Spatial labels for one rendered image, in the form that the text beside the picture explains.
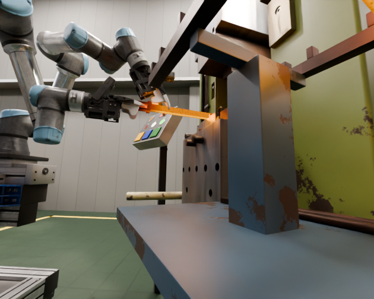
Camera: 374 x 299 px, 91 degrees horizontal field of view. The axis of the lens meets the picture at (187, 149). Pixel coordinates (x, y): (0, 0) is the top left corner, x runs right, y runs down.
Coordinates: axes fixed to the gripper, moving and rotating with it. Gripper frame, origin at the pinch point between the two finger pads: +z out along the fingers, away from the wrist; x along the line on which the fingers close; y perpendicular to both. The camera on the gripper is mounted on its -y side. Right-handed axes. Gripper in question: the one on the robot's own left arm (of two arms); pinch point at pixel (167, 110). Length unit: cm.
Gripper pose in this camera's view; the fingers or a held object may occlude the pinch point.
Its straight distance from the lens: 76.8
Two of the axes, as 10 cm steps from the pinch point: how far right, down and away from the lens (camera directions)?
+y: -8.4, 4.2, -3.5
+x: 3.2, -1.3, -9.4
